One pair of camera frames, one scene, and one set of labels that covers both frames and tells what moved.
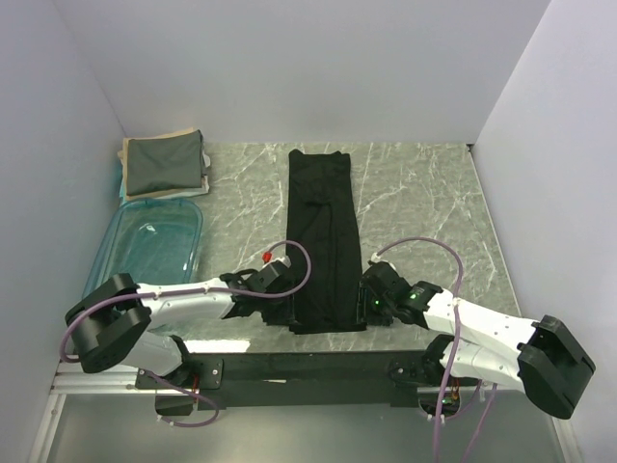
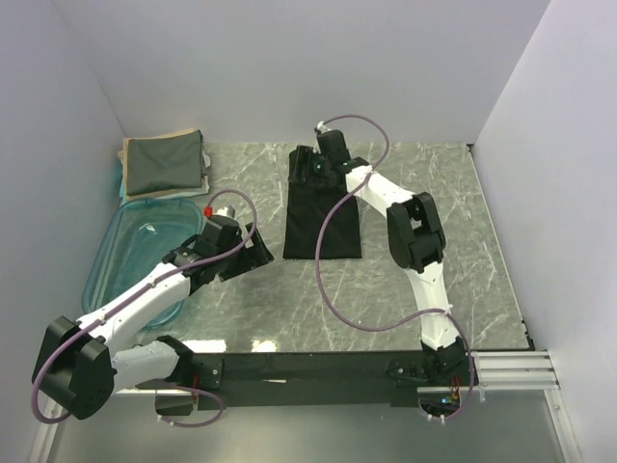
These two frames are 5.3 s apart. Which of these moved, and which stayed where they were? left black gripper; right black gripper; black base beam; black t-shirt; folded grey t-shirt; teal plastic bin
Moved: black t-shirt; right black gripper; left black gripper
Stayed: teal plastic bin; black base beam; folded grey t-shirt
